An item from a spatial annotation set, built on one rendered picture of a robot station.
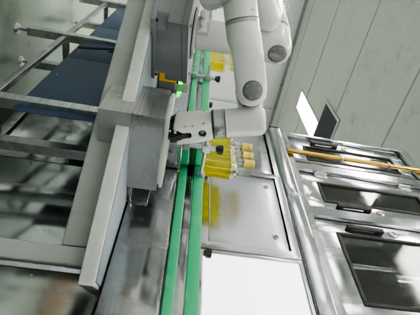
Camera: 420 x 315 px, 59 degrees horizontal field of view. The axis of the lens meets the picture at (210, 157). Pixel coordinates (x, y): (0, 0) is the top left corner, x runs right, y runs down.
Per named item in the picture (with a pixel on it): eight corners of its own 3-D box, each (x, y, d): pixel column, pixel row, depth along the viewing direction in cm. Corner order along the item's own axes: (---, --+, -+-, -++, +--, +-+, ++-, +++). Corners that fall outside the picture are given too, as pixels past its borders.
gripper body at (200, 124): (219, 146, 93) (174, 149, 94) (218, 127, 101) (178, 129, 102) (216, 120, 89) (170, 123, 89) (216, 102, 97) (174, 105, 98)
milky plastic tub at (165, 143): (128, 187, 98) (160, 192, 99) (132, 113, 86) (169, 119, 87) (139, 152, 113) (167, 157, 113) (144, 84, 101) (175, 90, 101)
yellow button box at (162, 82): (157, 86, 146) (175, 89, 146) (158, 68, 142) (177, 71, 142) (159, 80, 152) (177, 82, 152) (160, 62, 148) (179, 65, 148)
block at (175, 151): (157, 167, 117) (179, 170, 118) (160, 142, 112) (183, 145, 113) (159, 160, 120) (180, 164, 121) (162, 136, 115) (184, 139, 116)
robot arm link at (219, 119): (226, 145, 93) (215, 147, 93) (225, 129, 100) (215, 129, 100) (224, 119, 89) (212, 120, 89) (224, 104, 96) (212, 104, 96)
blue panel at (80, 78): (17, 154, 126) (141, 172, 130) (11, 109, 117) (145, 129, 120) (117, 32, 259) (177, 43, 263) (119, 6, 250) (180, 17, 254)
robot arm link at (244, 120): (265, 74, 89) (262, 76, 98) (222, 77, 90) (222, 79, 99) (269, 135, 91) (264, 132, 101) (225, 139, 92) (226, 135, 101)
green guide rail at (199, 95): (183, 145, 118) (207, 149, 119) (183, 142, 117) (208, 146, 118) (199, 19, 264) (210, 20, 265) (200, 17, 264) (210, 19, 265)
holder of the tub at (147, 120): (125, 202, 101) (154, 205, 102) (130, 113, 86) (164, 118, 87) (136, 167, 115) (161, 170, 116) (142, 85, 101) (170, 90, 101)
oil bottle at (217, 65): (192, 67, 223) (237, 75, 226) (193, 58, 220) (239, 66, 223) (192, 64, 228) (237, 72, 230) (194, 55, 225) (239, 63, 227)
